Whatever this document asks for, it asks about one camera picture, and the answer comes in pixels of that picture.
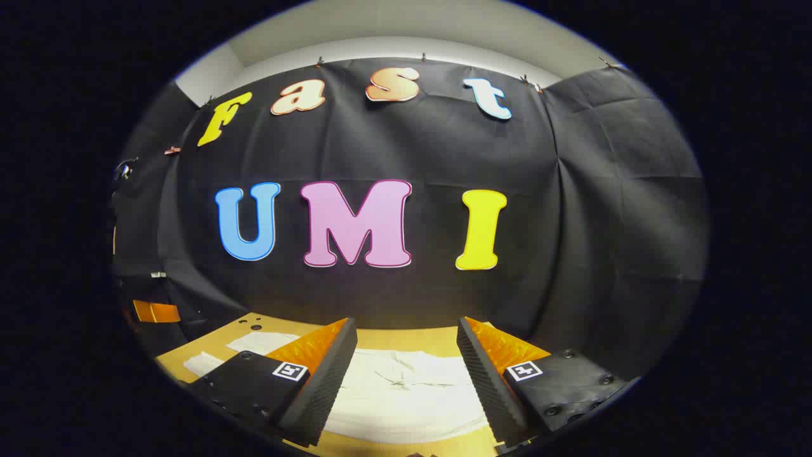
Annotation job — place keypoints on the black backdrop cloth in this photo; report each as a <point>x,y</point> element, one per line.
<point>444,152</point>

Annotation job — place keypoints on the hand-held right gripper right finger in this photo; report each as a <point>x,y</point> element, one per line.
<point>485,381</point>

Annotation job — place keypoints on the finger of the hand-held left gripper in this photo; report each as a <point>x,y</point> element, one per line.
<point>155,311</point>

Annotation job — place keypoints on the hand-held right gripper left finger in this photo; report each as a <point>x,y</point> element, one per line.
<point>330,381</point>

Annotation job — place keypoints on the white jeans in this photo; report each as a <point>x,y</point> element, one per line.
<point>406,400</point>

